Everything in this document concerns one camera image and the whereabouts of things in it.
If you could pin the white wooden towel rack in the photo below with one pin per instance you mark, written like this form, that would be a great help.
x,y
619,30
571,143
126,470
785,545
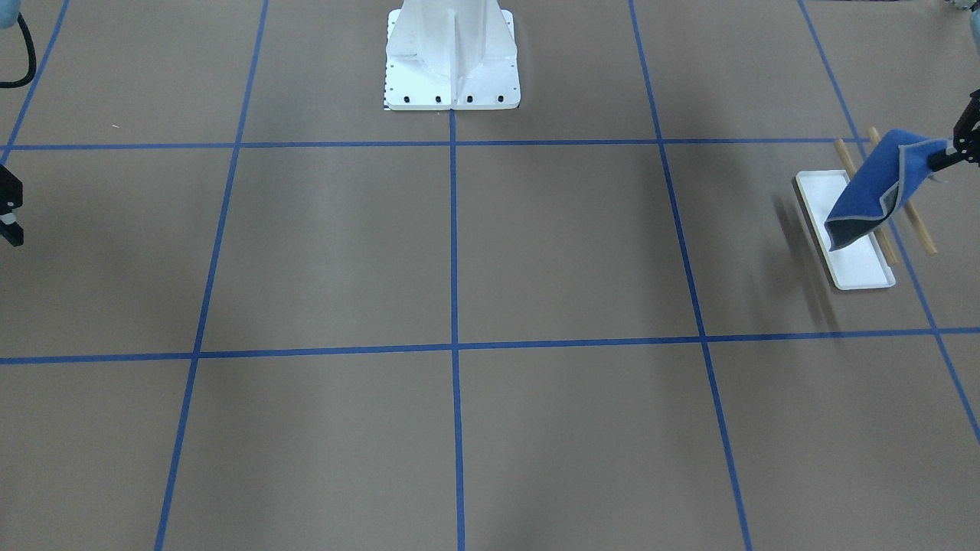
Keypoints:
x,y
868,263

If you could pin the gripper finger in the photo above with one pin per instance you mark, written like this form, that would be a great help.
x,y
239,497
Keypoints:
x,y
11,200

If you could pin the blue towel with grey trim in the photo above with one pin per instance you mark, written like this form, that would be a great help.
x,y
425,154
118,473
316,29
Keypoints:
x,y
885,182

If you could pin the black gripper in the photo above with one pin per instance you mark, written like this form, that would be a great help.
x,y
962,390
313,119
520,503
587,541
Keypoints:
x,y
966,132

